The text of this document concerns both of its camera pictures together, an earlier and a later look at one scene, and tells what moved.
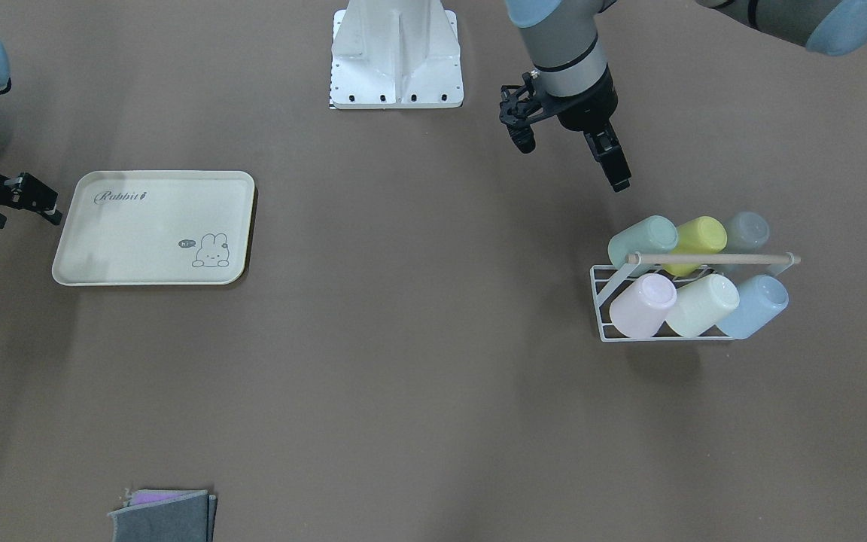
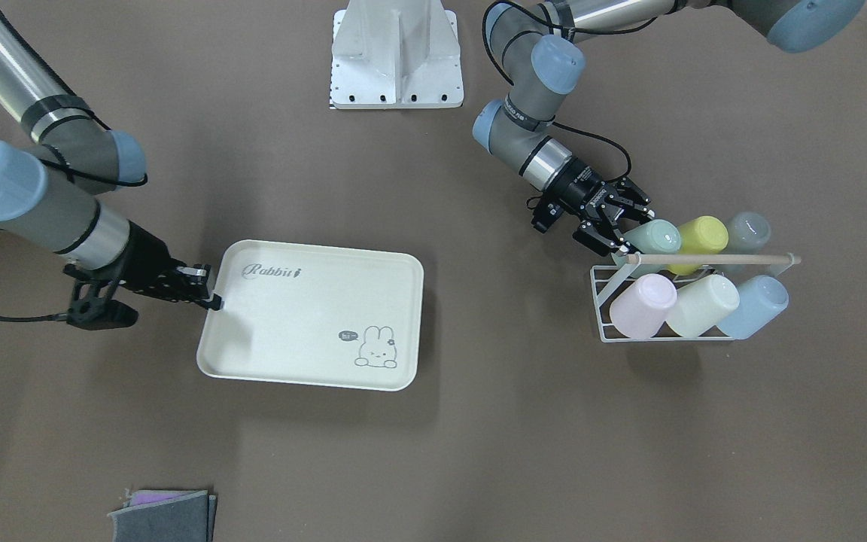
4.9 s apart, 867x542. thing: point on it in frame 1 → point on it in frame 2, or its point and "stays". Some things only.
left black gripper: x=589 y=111 → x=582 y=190
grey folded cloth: x=165 y=516 stays
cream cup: x=702 y=302 stays
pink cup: x=642 y=309 stays
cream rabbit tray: x=156 y=227 → x=315 y=315
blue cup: x=762 y=298 stays
